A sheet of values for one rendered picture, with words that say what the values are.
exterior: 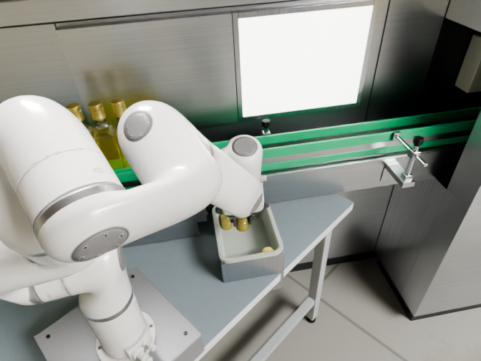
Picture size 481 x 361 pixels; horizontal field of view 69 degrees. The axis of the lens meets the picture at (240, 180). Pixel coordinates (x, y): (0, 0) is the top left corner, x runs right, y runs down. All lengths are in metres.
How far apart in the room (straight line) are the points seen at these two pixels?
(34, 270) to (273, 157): 0.76
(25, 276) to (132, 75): 0.71
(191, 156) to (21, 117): 0.16
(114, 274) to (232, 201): 0.23
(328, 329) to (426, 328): 0.44
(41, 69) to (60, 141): 0.84
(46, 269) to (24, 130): 0.22
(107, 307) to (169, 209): 0.36
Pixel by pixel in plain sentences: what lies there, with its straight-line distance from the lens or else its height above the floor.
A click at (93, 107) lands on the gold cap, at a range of 1.00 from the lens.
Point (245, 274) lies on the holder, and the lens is 0.98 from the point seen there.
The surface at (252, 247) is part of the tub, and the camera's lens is 1.04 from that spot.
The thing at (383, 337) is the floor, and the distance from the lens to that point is 1.83.
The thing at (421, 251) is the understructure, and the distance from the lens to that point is 1.60.
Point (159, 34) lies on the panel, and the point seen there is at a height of 1.28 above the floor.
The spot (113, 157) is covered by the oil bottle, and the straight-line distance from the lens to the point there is 1.06.
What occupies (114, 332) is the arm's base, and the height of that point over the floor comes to 0.95.
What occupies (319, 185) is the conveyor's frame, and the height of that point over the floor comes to 0.81.
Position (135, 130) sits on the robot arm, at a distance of 0.40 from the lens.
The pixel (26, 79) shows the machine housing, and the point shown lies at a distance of 1.21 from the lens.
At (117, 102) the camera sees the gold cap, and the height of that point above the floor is 1.16.
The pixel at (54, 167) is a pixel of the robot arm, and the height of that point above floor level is 1.39.
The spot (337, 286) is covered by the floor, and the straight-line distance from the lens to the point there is 1.92.
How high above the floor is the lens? 1.57
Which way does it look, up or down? 39 degrees down
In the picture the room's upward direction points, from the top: 4 degrees counter-clockwise
